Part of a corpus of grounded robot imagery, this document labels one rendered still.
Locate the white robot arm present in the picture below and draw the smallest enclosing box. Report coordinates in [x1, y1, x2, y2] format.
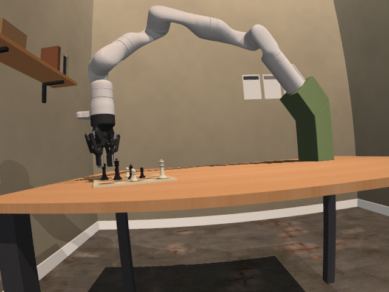
[76, 5, 305, 120]

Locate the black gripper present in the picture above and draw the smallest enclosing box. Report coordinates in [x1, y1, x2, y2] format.
[84, 114, 120, 168]

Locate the wooden chessboard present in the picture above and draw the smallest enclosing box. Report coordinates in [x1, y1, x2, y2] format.
[93, 174, 177, 188]

